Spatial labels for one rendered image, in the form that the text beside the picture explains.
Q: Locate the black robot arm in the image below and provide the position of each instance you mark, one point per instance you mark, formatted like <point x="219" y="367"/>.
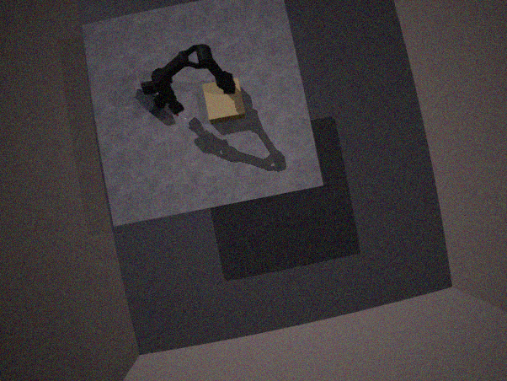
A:
<point x="162" y="77"/>

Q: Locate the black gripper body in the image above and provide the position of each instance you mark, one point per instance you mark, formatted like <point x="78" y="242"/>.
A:
<point x="176" y="107"/>

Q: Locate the dark grey sloped panel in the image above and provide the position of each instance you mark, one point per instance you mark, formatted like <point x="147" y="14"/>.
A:
<point x="146" y="101"/>

